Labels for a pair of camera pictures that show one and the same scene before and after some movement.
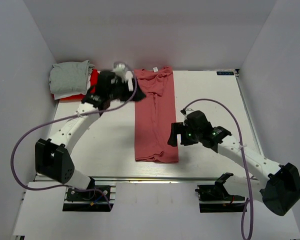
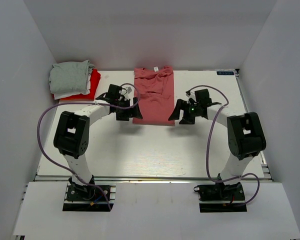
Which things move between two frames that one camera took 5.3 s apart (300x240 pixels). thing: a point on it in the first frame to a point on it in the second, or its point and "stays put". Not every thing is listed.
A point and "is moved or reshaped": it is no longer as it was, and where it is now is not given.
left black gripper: (139, 95) to (134, 112)
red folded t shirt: (94, 79) stays put
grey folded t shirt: (70, 77) stays put
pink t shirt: (154, 115) is moved or reshaped
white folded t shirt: (57, 96) stays put
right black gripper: (177, 128) to (181, 105)
